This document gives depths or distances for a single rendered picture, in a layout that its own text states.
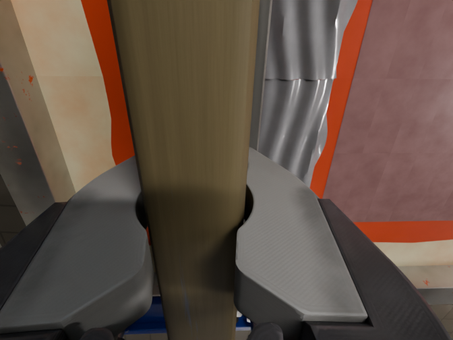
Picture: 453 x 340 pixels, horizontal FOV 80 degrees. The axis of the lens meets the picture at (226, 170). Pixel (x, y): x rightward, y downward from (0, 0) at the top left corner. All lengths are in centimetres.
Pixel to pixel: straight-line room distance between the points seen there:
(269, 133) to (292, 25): 9
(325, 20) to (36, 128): 25
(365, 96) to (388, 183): 11
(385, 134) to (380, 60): 7
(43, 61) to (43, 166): 9
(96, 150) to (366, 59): 26
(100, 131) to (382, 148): 28
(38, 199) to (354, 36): 31
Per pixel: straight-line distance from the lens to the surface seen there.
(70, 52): 27
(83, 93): 28
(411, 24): 29
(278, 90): 25
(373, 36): 28
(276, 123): 26
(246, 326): 40
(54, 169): 30
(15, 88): 27
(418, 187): 38
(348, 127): 29
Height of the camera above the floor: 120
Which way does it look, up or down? 58 degrees down
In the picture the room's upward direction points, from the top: 175 degrees clockwise
